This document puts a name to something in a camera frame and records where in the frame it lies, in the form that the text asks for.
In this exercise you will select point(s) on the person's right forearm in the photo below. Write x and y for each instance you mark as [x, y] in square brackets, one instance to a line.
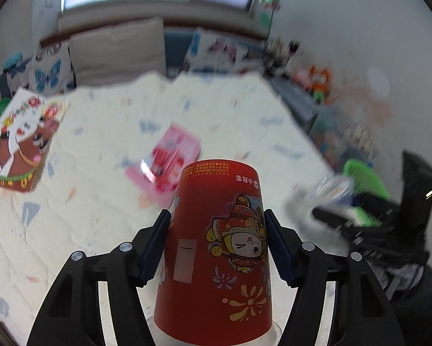
[421, 302]

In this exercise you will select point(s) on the green wall decoration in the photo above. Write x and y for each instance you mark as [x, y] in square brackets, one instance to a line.
[270, 3]

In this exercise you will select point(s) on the blue sofa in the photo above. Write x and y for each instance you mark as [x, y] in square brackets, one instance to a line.
[174, 54]

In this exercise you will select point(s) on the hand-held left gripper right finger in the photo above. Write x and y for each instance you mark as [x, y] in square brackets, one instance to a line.
[278, 247]

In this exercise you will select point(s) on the colourful play mat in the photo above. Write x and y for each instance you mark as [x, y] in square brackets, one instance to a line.
[345, 140]

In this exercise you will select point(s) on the pink snack wrapper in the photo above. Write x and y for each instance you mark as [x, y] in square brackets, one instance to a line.
[169, 151]

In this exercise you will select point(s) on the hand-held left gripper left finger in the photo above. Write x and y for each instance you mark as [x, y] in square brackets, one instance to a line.
[154, 248]

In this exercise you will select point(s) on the cartoon printed cardboard box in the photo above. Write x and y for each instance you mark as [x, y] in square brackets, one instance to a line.
[25, 140]

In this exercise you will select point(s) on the grey patterned mat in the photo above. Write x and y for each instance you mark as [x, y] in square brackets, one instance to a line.
[295, 95]

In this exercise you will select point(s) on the pink butterfly print cushion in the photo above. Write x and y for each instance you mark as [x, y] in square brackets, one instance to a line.
[219, 50]

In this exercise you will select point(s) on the cream quilted table cloth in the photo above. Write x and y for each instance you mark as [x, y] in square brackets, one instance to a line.
[93, 223]

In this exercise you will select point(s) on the orange plush toy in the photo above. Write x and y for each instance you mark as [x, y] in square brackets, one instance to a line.
[320, 77]

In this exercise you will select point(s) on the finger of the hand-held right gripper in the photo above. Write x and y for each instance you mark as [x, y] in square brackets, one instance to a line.
[338, 218]
[371, 247]

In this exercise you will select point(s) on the red cartoon paper cup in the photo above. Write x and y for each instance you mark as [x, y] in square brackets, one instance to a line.
[208, 259]

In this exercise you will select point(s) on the blue butterfly print cushion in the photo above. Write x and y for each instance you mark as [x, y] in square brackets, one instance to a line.
[48, 75]

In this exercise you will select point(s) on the beige cushion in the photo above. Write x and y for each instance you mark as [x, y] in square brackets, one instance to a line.
[118, 54]

